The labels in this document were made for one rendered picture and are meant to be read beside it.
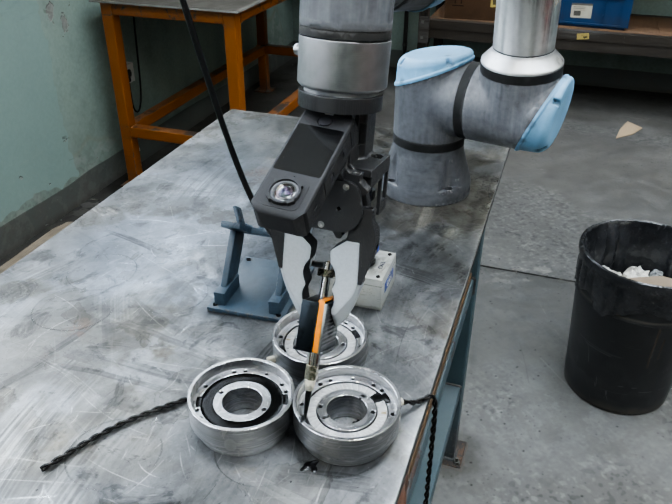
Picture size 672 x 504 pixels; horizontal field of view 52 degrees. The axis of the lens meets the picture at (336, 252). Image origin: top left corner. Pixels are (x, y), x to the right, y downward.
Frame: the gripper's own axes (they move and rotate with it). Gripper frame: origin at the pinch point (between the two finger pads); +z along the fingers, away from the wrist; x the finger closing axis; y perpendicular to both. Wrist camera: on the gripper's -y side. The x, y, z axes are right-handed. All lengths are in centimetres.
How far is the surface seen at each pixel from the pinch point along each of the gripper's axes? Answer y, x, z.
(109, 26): 183, 156, 2
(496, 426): 102, -15, 80
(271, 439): -4.4, 2.4, 12.1
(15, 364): -2.0, 34.8, 14.2
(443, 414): 73, -5, 60
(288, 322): 11.3, 7.5, 8.7
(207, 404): -3.3, 9.8, 11.0
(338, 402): 2.3, -1.9, 10.9
